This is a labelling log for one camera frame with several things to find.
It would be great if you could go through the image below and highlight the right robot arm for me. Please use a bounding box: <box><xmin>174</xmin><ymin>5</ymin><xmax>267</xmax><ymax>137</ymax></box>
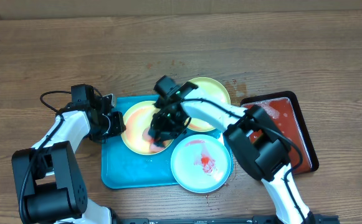
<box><xmin>148</xmin><ymin>76</ymin><xmax>315</xmax><ymax>223</ymax></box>

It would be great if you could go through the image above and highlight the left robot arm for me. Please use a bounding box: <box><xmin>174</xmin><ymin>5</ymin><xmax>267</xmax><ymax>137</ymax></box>
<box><xmin>11</xmin><ymin>84</ymin><xmax>125</xmax><ymax>223</ymax></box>

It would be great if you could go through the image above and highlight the yellow-green plate top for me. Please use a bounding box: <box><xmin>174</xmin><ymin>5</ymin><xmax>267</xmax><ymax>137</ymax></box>
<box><xmin>188</xmin><ymin>77</ymin><xmax>231</xmax><ymax>132</ymax></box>

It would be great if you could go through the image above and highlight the red-stained sponge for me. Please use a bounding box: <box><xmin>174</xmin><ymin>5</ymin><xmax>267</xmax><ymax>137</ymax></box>
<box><xmin>142</xmin><ymin>128</ymin><xmax>166</xmax><ymax>153</ymax></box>

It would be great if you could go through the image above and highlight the light blue plate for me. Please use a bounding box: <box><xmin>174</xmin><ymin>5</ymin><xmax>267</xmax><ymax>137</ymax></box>
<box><xmin>171</xmin><ymin>134</ymin><xmax>233</xmax><ymax>194</ymax></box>

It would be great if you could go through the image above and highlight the yellow plate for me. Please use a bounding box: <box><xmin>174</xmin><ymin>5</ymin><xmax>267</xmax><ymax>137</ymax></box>
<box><xmin>121</xmin><ymin>101</ymin><xmax>173</xmax><ymax>155</ymax></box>

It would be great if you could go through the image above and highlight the teal plastic tray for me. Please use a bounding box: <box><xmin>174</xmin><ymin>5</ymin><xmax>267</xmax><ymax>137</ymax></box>
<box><xmin>100</xmin><ymin>95</ymin><xmax>234</xmax><ymax>190</ymax></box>

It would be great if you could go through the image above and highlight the black tray with red liquid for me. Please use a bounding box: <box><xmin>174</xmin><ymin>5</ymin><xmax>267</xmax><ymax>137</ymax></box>
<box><xmin>241</xmin><ymin>91</ymin><xmax>319</xmax><ymax>174</ymax></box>

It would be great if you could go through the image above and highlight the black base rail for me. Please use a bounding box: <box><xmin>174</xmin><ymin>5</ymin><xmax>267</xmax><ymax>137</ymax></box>
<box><xmin>120</xmin><ymin>214</ymin><xmax>340</xmax><ymax>224</ymax></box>

